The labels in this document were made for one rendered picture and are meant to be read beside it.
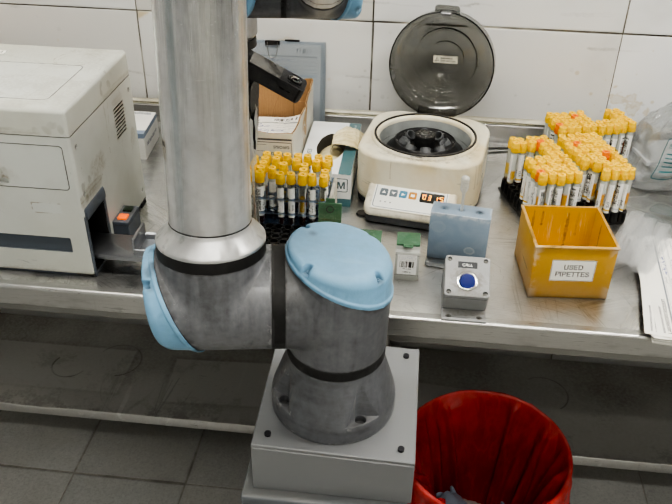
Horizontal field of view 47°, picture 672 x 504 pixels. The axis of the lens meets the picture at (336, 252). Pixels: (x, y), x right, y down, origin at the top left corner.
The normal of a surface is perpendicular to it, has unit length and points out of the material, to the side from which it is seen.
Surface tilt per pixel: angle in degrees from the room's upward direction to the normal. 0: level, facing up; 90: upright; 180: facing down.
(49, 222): 90
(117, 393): 0
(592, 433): 0
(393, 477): 90
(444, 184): 90
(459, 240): 90
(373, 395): 75
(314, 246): 9
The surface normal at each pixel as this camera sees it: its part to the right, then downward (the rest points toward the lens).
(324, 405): -0.11, 0.31
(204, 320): 0.07, 0.47
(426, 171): -0.26, 0.52
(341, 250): 0.17, -0.80
